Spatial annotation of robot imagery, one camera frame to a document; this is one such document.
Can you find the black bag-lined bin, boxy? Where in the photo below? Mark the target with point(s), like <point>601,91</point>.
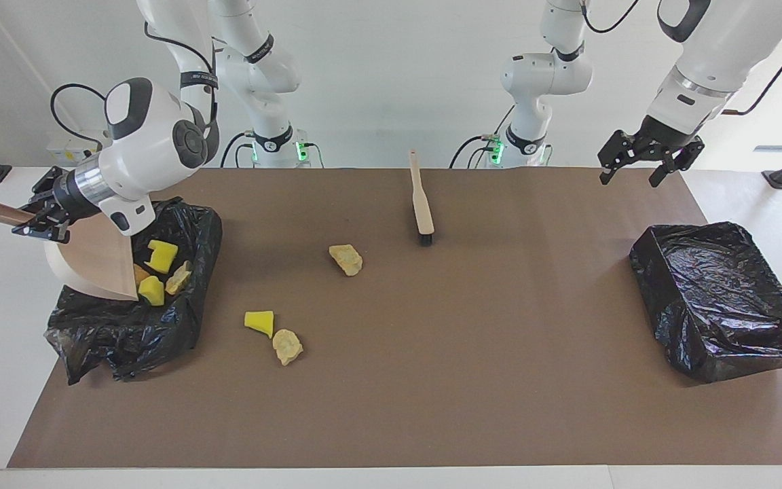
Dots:
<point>723,299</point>

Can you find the notched yellow sponge piece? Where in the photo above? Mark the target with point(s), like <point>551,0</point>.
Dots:
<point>161,255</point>

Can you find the yellow sponge wedge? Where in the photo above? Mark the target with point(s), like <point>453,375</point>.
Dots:
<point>260,321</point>

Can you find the black bag-lined bin, crumpled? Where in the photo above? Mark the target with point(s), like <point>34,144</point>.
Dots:
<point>126,333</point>

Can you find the pale yellow foam chunk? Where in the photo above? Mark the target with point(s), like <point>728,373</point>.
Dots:
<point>179,278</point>
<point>287,346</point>
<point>347,259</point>

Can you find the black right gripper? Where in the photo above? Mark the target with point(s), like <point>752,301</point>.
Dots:
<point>65,200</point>

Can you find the white wall outlet box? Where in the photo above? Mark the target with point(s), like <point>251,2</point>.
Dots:
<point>58,151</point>

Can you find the beige plastic dustpan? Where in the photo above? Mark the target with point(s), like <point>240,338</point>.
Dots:
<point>96,261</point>

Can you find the yellow sponge with green pad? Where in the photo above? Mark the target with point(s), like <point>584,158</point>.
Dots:
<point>152,291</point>

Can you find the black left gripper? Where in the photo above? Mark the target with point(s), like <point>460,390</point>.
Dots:
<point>656,139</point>

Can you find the brown paper table mat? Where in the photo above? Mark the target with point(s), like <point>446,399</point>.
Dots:
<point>432,407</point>

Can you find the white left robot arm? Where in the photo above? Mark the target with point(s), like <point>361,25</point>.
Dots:
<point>723,47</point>

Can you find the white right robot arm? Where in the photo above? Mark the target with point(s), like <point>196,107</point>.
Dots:
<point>153,129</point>

